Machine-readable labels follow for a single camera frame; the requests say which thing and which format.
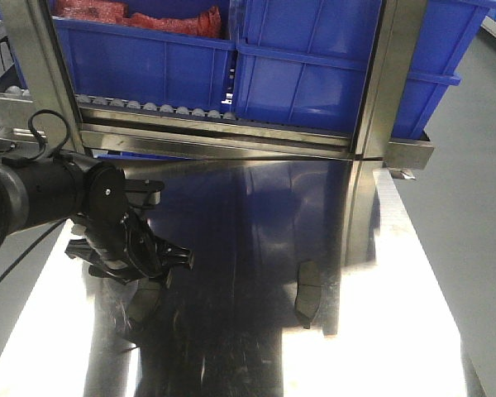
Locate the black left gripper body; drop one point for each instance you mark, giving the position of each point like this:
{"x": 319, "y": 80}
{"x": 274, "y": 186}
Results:
{"x": 117, "y": 243}

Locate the steel roller rack frame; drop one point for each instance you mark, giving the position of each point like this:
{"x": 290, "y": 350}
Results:
{"x": 370, "y": 147}

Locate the left blue plastic bin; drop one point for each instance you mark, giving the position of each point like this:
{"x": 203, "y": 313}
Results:
{"x": 134, "y": 63}

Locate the red plastic bag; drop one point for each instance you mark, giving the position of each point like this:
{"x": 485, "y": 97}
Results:
{"x": 206, "y": 24}

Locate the grey brake pad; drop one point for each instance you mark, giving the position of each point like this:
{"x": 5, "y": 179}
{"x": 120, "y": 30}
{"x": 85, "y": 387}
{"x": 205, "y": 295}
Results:
{"x": 308, "y": 293}
{"x": 145, "y": 301}

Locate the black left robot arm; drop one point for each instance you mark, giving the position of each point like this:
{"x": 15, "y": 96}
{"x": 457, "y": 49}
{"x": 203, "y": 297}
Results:
{"x": 37, "y": 192}

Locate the blue plastic bin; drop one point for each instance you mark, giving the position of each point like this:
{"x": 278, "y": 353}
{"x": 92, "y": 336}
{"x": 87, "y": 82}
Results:
{"x": 303, "y": 63}
{"x": 134, "y": 63}

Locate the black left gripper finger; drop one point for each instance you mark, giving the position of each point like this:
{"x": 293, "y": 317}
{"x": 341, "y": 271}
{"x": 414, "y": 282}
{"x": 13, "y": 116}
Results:
{"x": 172, "y": 256}
{"x": 144, "y": 193}

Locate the right blue plastic bin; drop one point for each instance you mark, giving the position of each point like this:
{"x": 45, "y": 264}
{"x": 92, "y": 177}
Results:
{"x": 303, "y": 63}

